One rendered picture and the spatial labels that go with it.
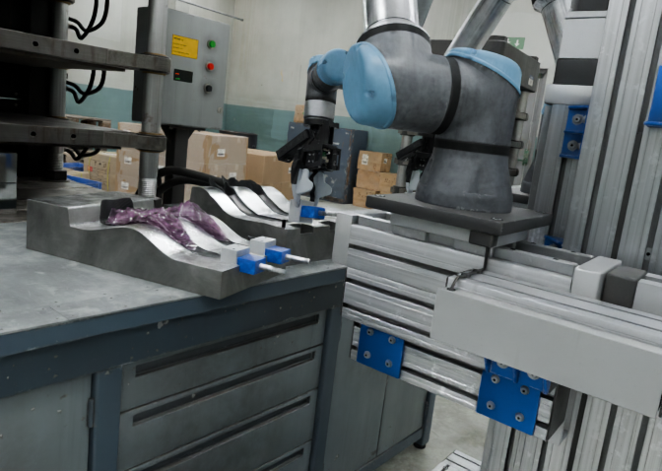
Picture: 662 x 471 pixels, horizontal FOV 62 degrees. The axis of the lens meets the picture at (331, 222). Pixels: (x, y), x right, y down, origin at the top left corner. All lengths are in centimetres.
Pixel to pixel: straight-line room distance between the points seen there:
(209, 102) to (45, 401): 140
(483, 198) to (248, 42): 965
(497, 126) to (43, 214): 93
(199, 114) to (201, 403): 121
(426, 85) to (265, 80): 924
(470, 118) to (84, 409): 81
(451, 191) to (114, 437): 75
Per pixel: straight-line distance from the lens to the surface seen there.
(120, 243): 118
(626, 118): 97
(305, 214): 132
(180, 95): 212
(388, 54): 81
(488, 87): 85
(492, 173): 86
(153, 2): 194
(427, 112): 82
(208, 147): 517
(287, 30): 986
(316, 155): 132
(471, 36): 152
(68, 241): 128
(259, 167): 596
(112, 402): 112
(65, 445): 113
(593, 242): 98
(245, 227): 140
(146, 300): 104
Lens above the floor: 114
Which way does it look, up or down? 10 degrees down
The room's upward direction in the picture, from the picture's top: 7 degrees clockwise
